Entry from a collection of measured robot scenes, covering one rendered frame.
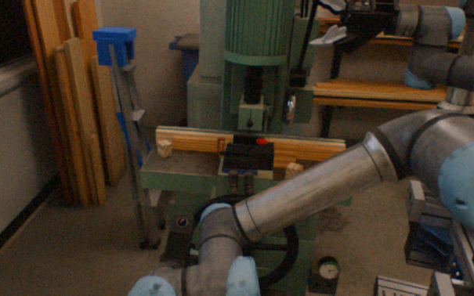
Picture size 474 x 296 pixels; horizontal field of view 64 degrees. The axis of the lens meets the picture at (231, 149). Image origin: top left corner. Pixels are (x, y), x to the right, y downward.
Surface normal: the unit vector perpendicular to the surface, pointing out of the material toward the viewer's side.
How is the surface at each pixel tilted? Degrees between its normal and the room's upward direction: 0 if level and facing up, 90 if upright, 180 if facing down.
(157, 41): 90
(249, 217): 54
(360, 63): 90
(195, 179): 90
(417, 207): 90
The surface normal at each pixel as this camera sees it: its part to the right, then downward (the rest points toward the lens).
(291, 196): -0.31, -0.25
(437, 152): -0.89, -0.40
